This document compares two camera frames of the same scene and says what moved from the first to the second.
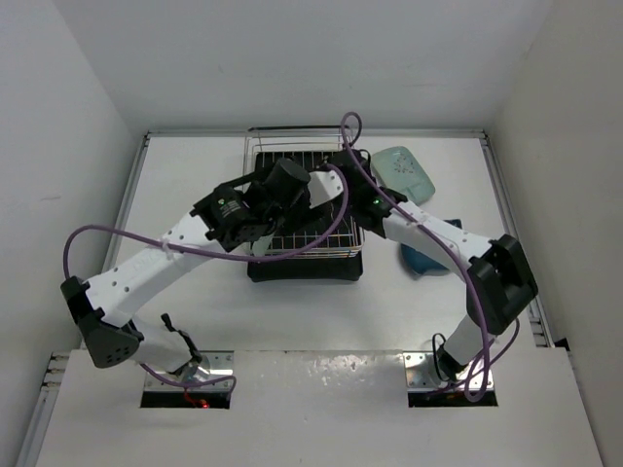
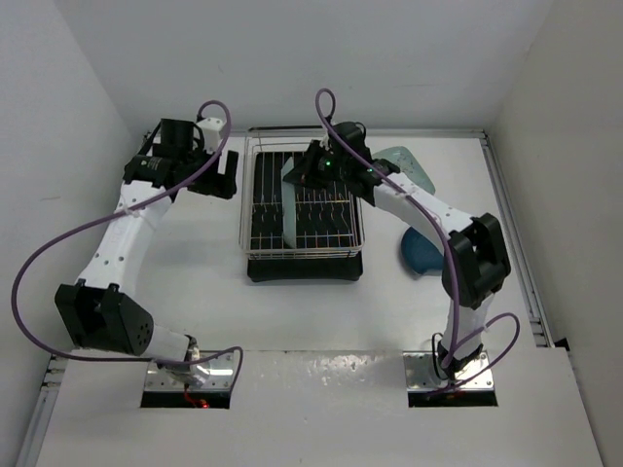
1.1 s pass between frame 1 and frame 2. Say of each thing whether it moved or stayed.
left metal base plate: stayed
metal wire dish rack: stayed
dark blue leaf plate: stayed
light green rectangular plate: moved
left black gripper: moved
